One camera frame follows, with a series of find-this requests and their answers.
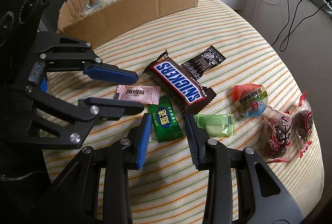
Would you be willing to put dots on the dark green candy packet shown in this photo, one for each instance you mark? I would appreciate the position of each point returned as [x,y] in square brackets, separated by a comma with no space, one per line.
[164,120]

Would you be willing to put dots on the red date snack packet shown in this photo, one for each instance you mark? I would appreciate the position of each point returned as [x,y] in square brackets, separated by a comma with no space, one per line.
[275,139]
[302,125]

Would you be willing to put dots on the light green candy packet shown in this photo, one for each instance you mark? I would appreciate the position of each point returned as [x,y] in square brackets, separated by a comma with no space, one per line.
[216,125]

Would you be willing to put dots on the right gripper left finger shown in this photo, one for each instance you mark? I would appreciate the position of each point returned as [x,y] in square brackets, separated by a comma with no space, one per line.
[94,187]

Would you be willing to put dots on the red jelly cup snack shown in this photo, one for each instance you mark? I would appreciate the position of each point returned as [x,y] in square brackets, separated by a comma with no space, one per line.
[250,100]

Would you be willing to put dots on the Snickers chocolate bar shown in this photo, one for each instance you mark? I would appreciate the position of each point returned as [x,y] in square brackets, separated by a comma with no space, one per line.
[190,94]

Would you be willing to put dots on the pink candy wrapper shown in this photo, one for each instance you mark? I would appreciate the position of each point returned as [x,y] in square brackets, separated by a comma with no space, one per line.
[142,94]

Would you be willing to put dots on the brown cardboard box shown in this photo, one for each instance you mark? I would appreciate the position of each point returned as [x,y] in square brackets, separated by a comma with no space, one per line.
[114,19]

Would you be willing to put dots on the black candy wrapper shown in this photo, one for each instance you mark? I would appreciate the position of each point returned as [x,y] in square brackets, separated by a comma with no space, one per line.
[203,62]

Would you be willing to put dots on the striped yellow tablecloth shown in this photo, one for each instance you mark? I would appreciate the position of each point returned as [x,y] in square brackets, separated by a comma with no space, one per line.
[168,188]

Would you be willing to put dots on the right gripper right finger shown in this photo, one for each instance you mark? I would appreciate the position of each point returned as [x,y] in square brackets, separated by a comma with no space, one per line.
[241,186]

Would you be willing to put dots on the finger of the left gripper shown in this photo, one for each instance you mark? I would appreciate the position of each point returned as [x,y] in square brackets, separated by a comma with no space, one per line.
[47,122]
[66,54]

